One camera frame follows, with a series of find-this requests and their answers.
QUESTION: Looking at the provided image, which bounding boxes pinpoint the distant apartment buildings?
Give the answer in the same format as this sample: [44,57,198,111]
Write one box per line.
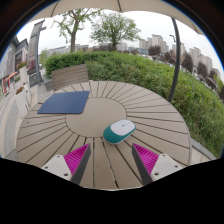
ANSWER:
[138,33,214,76]

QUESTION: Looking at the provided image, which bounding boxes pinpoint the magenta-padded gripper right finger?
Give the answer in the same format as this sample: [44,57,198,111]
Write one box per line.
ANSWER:
[131,142,184,186]

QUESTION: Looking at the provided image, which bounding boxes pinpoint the dark curved parasol pole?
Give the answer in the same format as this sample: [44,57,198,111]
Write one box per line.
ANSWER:
[167,17,182,104]

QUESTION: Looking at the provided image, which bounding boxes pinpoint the dark blue mouse pad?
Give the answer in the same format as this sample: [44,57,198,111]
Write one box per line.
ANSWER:
[36,90,91,115]

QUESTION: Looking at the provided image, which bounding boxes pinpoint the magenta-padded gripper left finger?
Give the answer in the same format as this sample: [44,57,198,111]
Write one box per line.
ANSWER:
[40,142,92,186]

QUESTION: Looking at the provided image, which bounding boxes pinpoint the small white flower planter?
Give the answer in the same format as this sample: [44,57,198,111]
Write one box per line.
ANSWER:
[16,60,29,84]

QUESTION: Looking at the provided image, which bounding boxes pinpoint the white and teal computer mouse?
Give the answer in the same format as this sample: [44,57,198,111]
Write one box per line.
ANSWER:
[102,118,137,145]

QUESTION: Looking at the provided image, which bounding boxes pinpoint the green trimmed hedge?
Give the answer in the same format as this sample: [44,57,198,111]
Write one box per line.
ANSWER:
[43,50,224,158]

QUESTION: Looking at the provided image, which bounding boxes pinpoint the round-crowned green tree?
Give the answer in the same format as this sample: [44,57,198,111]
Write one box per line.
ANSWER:
[89,11,142,52]

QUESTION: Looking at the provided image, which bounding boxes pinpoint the large white flower planter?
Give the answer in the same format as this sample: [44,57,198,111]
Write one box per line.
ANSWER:
[14,85,33,118]

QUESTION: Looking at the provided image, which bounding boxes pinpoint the thin-crowned tall tree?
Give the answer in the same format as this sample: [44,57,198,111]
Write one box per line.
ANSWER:
[53,8,101,54]

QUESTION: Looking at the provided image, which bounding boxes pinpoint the dark grey sign pillar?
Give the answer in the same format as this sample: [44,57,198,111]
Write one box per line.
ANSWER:
[27,19,48,88]

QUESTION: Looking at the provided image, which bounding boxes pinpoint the grey shopfront building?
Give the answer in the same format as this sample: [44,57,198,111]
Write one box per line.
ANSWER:
[0,36,29,101]

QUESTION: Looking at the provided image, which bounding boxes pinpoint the grey slatted outdoor chair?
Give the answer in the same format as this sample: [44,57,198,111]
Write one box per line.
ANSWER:
[50,63,90,92]

